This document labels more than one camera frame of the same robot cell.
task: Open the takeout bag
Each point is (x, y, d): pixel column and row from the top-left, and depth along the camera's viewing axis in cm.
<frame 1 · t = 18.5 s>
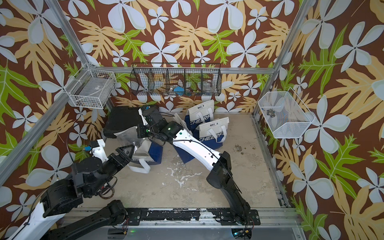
left hand: (132, 149, 60), fingers open
right hand: (134, 129, 73), fingers closed
front left takeout bag: (146, 152, 80), point 18 cm above the table
back takeout bag: (200, 114, 93), point 22 cm above the table
right takeout bag: (213, 133, 84), point 21 cm above the table
black plastic tool case: (120, 118, 109), point 8 cm above the table

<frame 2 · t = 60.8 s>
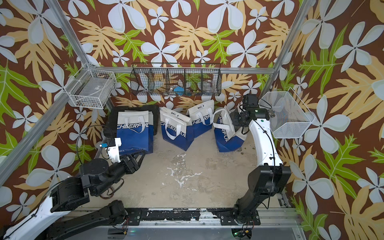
left hand: (144, 152, 60), fingers open
right hand: (237, 119, 82), fingers closed
front left takeout bag: (136, 129, 90), point 18 cm above the table
right takeout bag: (229, 136, 84), point 20 cm above the table
middle narrow takeout bag: (177, 128, 86), point 22 cm above the table
the other named things where they were.

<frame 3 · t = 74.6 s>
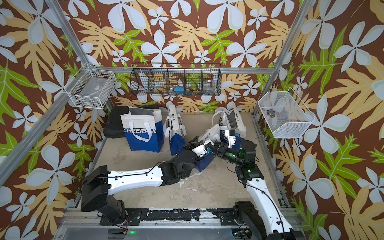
left hand: (197, 136, 72), fingers open
right hand: (207, 146, 71), fingers open
front left takeout bag: (143, 128, 86), point 21 cm above the table
right takeout bag: (229, 118, 84), point 27 cm above the table
middle narrow takeout bag: (174, 130, 78), point 27 cm above the table
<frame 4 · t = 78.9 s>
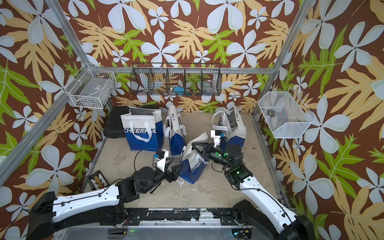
left hand: (179, 160, 71), fingers open
right hand: (191, 146, 66), fingers closed
back takeout bag: (194, 165, 75), point 19 cm above the table
the other named things where they were.

